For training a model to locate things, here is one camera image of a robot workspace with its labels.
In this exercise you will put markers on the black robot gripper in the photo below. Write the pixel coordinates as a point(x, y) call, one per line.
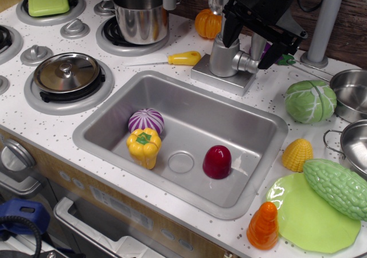
point(270, 19)

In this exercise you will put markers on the silver faucet lever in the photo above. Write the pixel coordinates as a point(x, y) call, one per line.
point(258, 44)

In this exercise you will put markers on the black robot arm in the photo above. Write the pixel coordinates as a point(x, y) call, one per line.
point(270, 19)

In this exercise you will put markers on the purple toy eggplant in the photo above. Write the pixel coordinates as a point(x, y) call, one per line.
point(276, 53)

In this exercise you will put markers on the silver toy faucet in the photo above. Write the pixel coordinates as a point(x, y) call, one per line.
point(229, 69)

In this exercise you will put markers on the orange toy pumpkin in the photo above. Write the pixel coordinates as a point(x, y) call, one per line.
point(207, 24)

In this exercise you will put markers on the clear round knob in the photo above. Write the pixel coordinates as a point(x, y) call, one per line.
point(216, 6)

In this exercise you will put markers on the grey right support pole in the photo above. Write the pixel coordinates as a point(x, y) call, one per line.
point(316, 55)

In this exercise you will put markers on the green toy cabbage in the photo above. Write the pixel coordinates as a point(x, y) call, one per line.
point(310, 101)

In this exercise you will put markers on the silver toy sink basin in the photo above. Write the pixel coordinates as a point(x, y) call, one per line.
point(195, 120)

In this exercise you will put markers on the tall steel pot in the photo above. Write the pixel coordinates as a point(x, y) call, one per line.
point(142, 22)

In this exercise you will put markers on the yellow toy corn piece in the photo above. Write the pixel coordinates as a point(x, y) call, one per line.
point(296, 154)

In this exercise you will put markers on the dark red toy beet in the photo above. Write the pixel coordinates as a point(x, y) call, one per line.
point(217, 162)

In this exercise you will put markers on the purple striped toy onion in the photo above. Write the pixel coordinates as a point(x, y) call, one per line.
point(146, 118)

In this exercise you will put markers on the steel pot right edge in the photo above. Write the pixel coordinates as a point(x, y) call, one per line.
point(352, 147)

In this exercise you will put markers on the back right stove burner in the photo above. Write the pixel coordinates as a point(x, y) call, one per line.
point(110, 39)

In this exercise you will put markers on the stove burner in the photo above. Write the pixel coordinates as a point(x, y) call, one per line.
point(70, 103)
point(76, 7)
point(110, 39)
point(11, 43)

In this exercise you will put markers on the grey stove knob back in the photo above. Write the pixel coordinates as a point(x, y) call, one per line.
point(104, 8)

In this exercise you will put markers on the grey stove knob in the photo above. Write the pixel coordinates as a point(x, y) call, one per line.
point(104, 8)
point(75, 29)
point(35, 55)

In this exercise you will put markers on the yellow toy bell pepper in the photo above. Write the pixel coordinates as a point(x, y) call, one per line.
point(144, 146)

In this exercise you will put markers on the back left stove burner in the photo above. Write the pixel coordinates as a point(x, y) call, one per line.
point(76, 7)

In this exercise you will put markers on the grey stove knob middle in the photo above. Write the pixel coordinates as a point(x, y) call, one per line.
point(75, 29)

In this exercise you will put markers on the green toy bitter gourd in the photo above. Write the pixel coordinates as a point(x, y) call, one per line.
point(342, 188)

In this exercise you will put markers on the light green plastic plate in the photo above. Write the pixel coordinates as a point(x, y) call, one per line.
point(307, 220)

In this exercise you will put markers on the steel pot lid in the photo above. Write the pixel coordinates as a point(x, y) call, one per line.
point(66, 73)

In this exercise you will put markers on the orange toy carrot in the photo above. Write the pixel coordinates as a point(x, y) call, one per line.
point(263, 228)

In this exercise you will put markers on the front left stove burner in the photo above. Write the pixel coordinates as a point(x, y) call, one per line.
point(70, 103)

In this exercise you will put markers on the grey stove knob left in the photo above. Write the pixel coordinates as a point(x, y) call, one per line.
point(35, 55)

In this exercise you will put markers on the far left stove burner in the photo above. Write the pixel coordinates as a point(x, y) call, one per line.
point(11, 43)

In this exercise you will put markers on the grey stove knob edge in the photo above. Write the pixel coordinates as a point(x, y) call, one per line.
point(4, 85)

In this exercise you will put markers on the yellow handled toy knife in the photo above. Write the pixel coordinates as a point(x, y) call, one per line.
point(189, 58)

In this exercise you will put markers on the steel saucepan with handle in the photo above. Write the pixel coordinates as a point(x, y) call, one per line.
point(348, 85)

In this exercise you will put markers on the grey oven door handle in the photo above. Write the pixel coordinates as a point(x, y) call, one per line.
point(18, 176)

